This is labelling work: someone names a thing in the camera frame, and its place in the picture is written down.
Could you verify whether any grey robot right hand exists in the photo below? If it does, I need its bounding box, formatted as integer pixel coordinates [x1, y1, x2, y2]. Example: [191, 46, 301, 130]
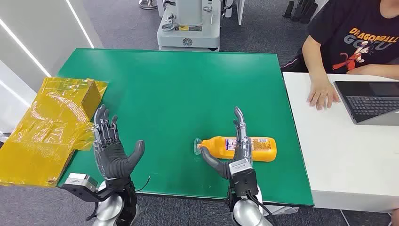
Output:
[199, 106, 254, 180]

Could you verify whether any person's right hand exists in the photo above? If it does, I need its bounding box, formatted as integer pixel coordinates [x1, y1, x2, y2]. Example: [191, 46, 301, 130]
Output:
[306, 78, 341, 111]

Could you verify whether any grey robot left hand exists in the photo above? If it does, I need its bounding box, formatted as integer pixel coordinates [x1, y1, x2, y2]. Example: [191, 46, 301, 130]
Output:
[93, 104, 146, 181]

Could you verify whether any orange plastic bottle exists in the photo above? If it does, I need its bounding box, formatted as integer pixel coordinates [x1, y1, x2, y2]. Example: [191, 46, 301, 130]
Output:
[193, 136, 278, 163]

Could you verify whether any dark grey laptop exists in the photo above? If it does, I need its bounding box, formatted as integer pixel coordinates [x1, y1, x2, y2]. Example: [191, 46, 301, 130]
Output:
[333, 81, 399, 126]

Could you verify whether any white desk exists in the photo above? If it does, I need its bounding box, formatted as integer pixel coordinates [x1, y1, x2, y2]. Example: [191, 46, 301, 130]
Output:
[282, 72, 399, 215]

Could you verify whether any person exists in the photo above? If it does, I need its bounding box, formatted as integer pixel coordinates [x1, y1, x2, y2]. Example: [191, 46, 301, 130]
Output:
[280, 0, 399, 110]

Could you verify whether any white table foot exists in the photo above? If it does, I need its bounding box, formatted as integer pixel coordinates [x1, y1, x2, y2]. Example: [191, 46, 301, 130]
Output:
[262, 204, 299, 217]

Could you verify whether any yellow film wrapped cardboard box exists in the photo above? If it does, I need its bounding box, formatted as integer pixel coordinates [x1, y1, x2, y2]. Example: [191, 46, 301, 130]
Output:
[0, 77, 109, 188]

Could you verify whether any green table mat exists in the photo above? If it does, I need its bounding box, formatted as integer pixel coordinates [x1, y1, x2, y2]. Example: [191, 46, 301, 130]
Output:
[57, 48, 315, 207]

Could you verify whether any black upright cylinder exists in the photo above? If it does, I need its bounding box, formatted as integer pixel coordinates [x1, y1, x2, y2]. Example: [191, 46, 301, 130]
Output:
[291, 0, 308, 23]
[300, 1, 319, 25]
[282, 0, 295, 19]

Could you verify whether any white furniture panel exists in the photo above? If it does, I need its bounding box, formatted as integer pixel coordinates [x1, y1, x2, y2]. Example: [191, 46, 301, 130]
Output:
[235, 0, 246, 26]

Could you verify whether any white robot stand machine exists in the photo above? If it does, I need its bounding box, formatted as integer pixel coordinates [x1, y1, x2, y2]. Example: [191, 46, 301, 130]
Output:
[156, 0, 223, 52]

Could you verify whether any silver round stand base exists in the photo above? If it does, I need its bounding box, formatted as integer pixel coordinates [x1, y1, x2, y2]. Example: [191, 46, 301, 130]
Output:
[139, 0, 159, 10]

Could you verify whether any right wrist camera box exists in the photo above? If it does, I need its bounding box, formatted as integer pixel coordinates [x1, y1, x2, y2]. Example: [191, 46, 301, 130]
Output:
[228, 158, 260, 198]

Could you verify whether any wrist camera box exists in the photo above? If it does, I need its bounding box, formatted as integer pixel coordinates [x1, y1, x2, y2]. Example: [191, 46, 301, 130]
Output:
[60, 172, 108, 203]
[228, 158, 260, 198]

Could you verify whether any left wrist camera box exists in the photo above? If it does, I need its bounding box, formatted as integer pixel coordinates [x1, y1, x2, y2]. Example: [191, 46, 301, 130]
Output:
[60, 172, 108, 203]

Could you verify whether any thin black wire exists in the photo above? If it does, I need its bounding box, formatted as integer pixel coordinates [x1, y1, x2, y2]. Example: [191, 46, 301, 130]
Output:
[135, 176, 152, 193]

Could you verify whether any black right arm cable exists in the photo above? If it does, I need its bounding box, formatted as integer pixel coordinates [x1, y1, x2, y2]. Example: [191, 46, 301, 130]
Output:
[246, 191, 274, 219]

